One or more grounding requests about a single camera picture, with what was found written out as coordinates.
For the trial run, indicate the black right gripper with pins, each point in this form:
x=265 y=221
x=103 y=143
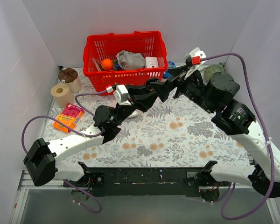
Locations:
x=179 y=80

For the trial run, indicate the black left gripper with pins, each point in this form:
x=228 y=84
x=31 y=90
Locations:
x=132 y=97

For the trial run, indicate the white earbud charging case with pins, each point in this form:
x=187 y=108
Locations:
x=133 y=115

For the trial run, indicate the black earbud charging case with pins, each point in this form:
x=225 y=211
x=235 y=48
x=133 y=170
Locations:
x=149 y=82

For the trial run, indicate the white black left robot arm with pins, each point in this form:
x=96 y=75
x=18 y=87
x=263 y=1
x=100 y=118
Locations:
x=44 y=160

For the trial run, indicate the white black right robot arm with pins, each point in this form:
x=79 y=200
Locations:
x=235 y=120

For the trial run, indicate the blue white wipes canister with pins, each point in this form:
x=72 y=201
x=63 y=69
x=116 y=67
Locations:
x=171 y=65

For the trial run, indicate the white small box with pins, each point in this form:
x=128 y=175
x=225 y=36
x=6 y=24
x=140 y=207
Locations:
x=151 y=62

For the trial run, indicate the crumpled grey paper bag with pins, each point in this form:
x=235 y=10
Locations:
x=130 y=61

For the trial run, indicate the red plastic shopping basket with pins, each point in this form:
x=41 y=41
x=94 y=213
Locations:
x=100 y=47

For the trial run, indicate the green netted melon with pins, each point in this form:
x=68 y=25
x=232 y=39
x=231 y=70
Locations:
x=212 y=69

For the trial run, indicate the orange fruit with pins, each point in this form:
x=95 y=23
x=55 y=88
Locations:
x=107 y=64

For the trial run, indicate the floral patterned table mat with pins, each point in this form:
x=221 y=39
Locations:
x=175 y=133

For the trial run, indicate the orange pink candy box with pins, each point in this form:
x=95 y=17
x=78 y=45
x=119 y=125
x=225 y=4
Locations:
x=70 y=115

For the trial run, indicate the brown topped paper roll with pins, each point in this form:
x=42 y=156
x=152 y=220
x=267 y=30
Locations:
x=69 y=76

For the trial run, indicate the beige toilet paper roll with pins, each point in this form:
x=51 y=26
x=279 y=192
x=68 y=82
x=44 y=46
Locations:
x=62 y=95

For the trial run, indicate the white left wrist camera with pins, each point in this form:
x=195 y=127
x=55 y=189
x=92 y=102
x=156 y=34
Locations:
x=120 y=93

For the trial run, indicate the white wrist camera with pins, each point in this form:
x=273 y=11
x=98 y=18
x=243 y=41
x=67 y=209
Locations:
x=194 y=60
x=120 y=93

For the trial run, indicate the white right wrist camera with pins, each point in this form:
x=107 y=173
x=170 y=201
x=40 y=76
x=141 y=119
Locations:
x=194 y=60

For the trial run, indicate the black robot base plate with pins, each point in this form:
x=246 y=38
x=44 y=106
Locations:
x=149 y=182

